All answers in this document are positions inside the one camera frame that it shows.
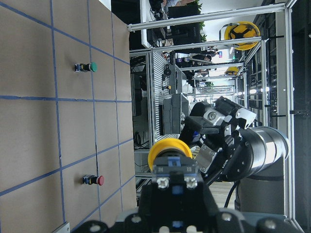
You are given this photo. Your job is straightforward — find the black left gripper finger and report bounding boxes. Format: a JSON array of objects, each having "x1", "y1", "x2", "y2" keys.
[{"x1": 138, "y1": 182, "x2": 174, "y2": 233}]

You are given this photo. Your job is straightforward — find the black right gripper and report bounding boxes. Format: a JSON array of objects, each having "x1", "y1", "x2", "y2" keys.
[{"x1": 177, "y1": 96, "x2": 262, "y2": 233}]

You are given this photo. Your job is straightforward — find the yellow hard hat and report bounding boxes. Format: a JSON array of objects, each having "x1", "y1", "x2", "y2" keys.
[{"x1": 223, "y1": 21, "x2": 260, "y2": 51}]

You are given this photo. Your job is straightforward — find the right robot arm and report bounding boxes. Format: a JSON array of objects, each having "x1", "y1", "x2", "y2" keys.
[{"x1": 179, "y1": 97, "x2": 295, "y2": 233}]

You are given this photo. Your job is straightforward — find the aluminium cage frame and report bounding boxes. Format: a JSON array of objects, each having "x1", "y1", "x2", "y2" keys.
[{"x1": 130, "y1": 0, "x2": 303, "y2": 232}]

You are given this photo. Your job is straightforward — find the red push button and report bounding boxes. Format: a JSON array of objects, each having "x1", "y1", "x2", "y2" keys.
[{"x1": 82, "y1": 175, "x2": 104, "y2": 186}]

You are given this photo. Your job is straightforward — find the yellow push button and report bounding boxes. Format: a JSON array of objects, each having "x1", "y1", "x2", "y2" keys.
[{"x1": 147, "y1": 138, "x2": 205, "y2": 192}]

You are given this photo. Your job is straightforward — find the green push button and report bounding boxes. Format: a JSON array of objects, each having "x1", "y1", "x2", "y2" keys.
[{"x1": 74, "y1": 62, "x2": 98, "y2": 72}]

